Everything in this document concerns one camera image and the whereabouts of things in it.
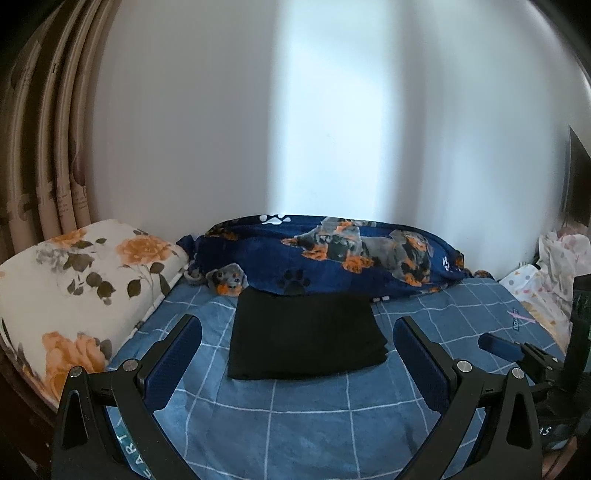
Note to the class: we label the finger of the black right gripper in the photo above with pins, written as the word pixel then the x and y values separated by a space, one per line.
pixel 504 349

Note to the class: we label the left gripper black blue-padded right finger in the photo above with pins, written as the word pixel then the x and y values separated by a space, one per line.
pixel 508 444

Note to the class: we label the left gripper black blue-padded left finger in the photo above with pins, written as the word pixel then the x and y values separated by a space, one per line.
pixel 85 445

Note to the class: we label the black pants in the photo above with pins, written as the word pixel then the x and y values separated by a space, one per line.
pixel 301 337

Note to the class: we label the white dotted cloth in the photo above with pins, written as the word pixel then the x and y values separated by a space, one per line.
pixel 545 288

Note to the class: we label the blue grid-pattern bedsheet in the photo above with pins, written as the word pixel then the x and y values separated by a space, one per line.
pixel 362 425

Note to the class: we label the white orange floral pillow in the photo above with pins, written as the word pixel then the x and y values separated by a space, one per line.
pixel 75 299

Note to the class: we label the navy dog-print blanket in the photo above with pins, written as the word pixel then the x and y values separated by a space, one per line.
pixel 300 255

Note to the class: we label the brown wooden cabinet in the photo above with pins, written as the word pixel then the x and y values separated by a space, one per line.
pixel 576 188

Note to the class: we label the beige patterned curtain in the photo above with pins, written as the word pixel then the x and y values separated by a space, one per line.
pixel 45 88

